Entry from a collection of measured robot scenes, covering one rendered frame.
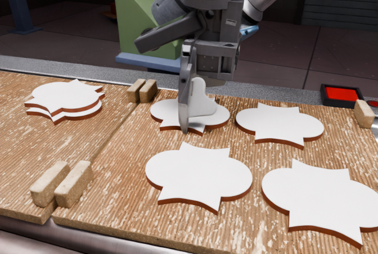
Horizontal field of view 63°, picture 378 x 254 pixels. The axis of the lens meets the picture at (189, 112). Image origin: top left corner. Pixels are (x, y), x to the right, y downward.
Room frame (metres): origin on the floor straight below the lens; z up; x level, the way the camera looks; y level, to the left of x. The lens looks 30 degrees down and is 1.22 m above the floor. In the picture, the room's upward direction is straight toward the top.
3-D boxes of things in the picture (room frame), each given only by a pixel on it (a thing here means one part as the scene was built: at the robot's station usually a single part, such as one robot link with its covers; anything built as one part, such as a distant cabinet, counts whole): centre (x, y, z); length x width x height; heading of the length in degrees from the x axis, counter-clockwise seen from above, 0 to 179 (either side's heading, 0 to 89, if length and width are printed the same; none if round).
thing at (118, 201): (0.37, -0.08, 0.93); 0.41 x 0.35 x 0.02; 77
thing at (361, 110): (0.46, -0.30, 0.95); 0.06 x 0.02 x 0.03; 167
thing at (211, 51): (0.47, -0.03, 1.08); 0.09 x 0.08 x 0.12; 77
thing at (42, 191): (0.29, 0.17, 0.95); 0.06 x 0.02 x 0.03; 165
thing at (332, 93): (0.57, -0.32, 0.92); 0.06 x 0.06 x 0.01; 74
